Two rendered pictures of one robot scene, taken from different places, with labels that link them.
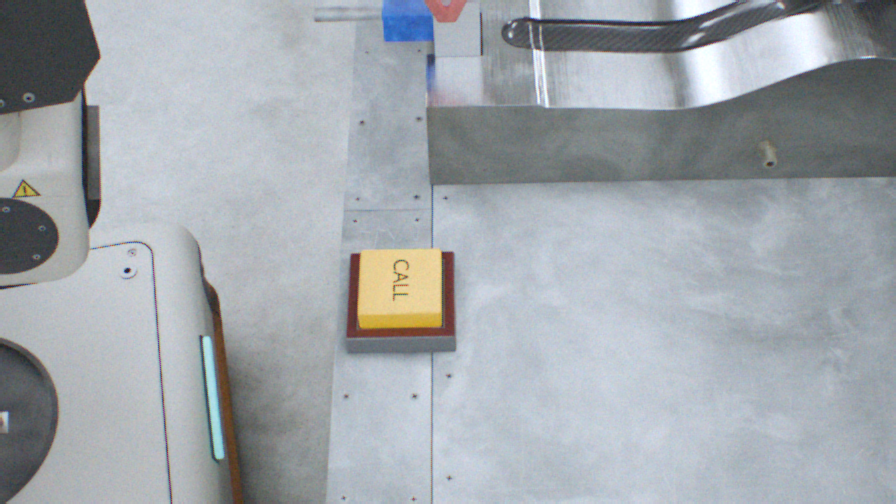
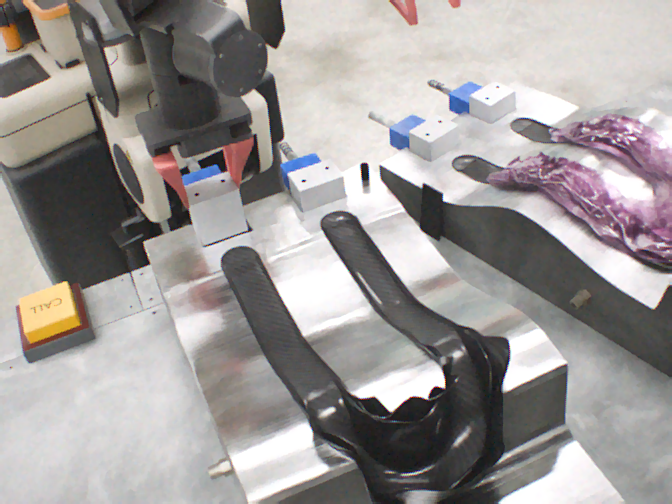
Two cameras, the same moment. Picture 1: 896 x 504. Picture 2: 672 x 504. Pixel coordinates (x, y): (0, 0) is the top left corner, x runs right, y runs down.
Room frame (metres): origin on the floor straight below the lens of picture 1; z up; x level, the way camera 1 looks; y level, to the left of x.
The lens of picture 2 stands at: (0.65, -0.66, 1.40)
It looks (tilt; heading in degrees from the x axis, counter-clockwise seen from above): 42 degrees down; 70
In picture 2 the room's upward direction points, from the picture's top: 8 degrees counter-clockwise
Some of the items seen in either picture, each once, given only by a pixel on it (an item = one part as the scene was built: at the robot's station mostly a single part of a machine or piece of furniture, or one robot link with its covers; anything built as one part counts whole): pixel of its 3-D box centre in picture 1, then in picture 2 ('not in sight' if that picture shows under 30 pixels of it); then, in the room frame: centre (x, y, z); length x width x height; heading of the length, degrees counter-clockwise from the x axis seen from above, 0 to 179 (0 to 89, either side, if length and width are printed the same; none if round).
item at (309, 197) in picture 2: not in sight; (302, 172); (0.87, 0.03, 0.89); 0.13 x 0.05 x 0.05; 88
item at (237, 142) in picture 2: not in sight; (214, 155); (0.77, -0.01, 0.97); 0.07 x 0.07 x 0.09; 88
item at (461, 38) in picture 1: (396, 11); (203, 185); (0.76, 0.03, 0.92); 0.13 x 0.05 x 0.05; 88
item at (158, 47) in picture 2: not in sight; (177, 39); (0.76, -0.01, 1.11); 0.07 x 0.06 x 0.07; 110
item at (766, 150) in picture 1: (768, 154); (219, 469); (0.66, -0.26, 0.84); 0.02 x 0.01 x 0.02; 179
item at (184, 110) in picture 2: not in sight; (187, 96); (0.76, -0.01, 1.05); 0.10 x 0.07 x 0.07; 178
